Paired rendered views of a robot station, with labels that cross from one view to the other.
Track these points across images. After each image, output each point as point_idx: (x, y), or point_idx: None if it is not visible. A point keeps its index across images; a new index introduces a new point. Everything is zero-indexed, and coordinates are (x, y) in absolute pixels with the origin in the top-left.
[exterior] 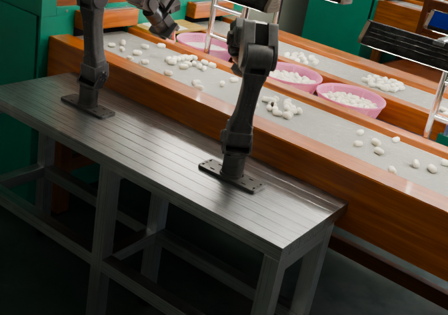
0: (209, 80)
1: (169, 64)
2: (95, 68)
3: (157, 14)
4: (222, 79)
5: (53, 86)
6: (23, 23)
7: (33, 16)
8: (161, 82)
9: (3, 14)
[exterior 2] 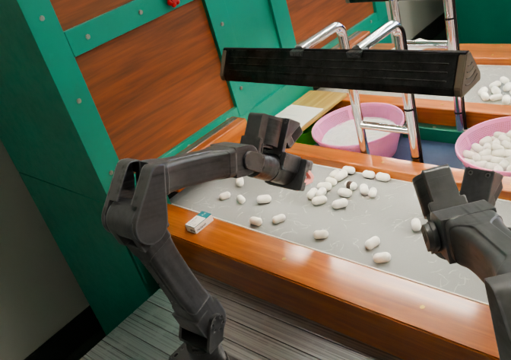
0: (391, 219)
1: (316, 205)
2: (196, 322)
3: (267, 167)
4: (411, 207)
5: (157, 325)
6: (97, 214)
7: (103, 205)
8: (316, 281)
9: (72, 205)
